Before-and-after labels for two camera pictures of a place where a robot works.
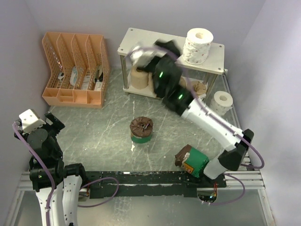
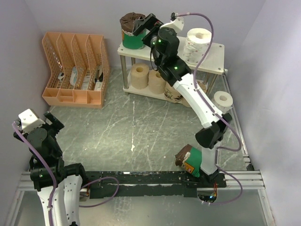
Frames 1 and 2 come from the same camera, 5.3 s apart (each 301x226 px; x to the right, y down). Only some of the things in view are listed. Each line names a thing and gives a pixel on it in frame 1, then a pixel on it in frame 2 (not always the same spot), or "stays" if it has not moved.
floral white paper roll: x=197 y=45 stays
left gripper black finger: x=55 y=128 stays
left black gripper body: x=58 y=152 stays
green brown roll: x=141 y=128 to x=129 y=40
